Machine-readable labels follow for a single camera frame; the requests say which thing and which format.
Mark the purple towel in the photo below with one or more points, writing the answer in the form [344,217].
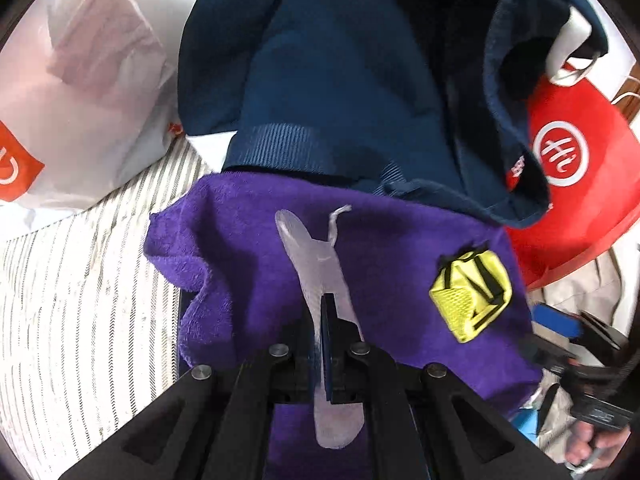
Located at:
[225,240]

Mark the red paper bag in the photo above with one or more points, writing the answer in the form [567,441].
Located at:
[590,210]

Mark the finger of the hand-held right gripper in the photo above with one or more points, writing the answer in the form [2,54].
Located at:
[547,357]
[555,322]

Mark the person's right hand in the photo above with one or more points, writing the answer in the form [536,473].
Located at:
[600,447]

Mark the beige fabric jacket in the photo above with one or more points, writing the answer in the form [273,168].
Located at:
[595,285]

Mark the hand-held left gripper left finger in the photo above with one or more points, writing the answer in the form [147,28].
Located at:
[305,360]

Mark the yellow mesh pouch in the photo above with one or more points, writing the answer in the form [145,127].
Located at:
[470,305]

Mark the white plastic shopping bag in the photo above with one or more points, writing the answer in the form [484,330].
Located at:
[100,110]

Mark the navy knit sweater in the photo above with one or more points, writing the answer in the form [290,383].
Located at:
[325,60]

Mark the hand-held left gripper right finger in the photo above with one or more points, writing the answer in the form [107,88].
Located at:
[330,350]

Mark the clear plastic shoehorn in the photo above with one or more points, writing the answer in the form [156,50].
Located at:
[305,250]

